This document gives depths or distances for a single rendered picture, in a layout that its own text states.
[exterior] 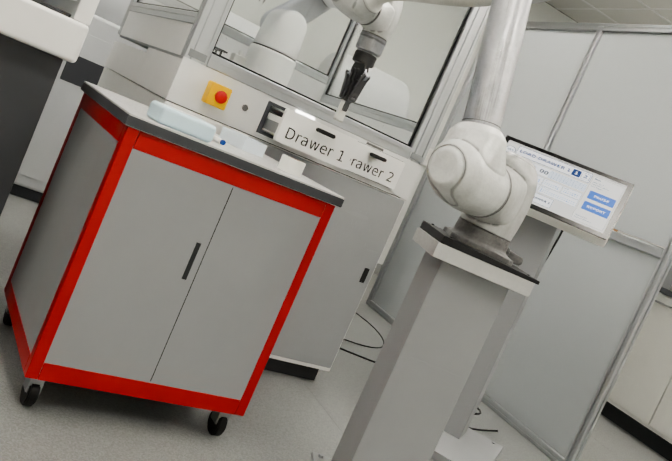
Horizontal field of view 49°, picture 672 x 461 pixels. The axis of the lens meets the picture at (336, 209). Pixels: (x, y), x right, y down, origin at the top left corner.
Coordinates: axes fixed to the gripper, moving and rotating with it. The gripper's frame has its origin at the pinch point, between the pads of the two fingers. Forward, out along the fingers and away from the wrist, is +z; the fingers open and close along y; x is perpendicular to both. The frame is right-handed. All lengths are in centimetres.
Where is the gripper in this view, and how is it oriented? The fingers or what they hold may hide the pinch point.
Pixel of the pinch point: (341, 110)
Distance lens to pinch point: 243.6
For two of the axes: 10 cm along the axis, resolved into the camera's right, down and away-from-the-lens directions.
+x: -7.9, -3.0, -5.4
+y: -4.7, -2.7, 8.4
